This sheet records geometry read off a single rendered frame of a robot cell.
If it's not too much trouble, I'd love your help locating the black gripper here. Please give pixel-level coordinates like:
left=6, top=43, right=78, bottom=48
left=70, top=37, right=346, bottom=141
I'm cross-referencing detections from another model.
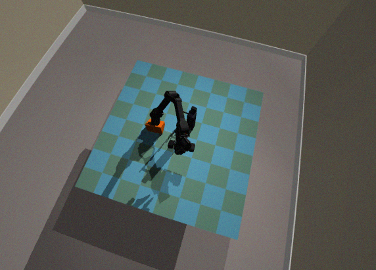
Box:
left=168, top=140, right=195, bottom=152

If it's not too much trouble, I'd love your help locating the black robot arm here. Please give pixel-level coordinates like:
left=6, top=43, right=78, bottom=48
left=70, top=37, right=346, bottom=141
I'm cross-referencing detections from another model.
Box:
left=150, top=91, right=191, bottom=155

